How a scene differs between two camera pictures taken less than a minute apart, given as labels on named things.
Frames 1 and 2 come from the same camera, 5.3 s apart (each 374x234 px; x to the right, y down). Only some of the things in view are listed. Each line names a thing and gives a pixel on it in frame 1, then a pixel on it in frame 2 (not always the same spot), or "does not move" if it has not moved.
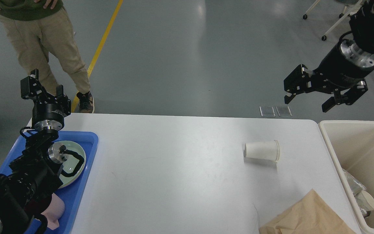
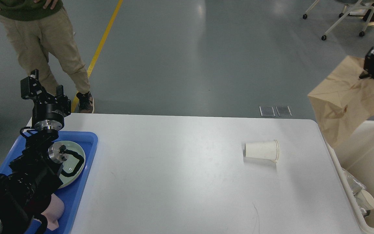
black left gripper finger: (31, 87) does not move
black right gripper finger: (301, 80) to (372, 65)
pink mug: (54, 212) does not move
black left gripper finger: (67, 101) does not move
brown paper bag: (309, 215) to (344, 101)
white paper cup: (269, 150) does not move
